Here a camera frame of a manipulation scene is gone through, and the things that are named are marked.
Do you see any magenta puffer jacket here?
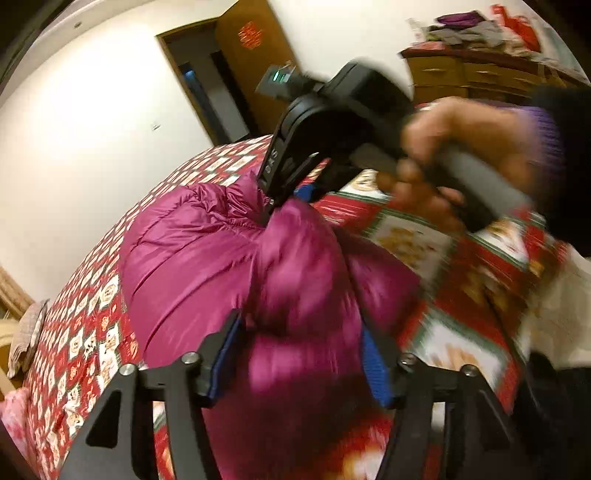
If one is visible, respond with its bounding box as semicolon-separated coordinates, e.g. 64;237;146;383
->
119;173;420;479

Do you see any purple sleeve forearm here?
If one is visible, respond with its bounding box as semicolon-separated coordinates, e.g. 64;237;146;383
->
519;85;591;257

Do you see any person's right hand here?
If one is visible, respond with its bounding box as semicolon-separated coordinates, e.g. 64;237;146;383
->
376;97;544;234

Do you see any brown wooden dresser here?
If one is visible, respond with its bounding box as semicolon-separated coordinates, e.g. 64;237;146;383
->
400;47;586;105

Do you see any red double happiness sticker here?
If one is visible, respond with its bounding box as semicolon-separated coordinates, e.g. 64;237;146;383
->
238;21;263;50

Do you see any brown wooden door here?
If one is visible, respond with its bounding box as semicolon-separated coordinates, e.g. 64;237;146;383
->
215;0;297;134

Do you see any clutter on dresser top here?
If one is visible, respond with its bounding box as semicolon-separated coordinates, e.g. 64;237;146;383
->
406;4;574;61

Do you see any striped pillow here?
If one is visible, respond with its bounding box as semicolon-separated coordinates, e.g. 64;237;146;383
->
7;299;49;378

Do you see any pink floral folded blanket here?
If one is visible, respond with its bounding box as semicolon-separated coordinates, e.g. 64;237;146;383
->
1;387;30;460

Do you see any cream wooden headboard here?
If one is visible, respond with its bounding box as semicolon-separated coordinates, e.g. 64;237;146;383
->
0;318;18;399

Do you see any beige curtain right panel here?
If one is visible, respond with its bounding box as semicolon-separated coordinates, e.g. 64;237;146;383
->
0;267;34;320

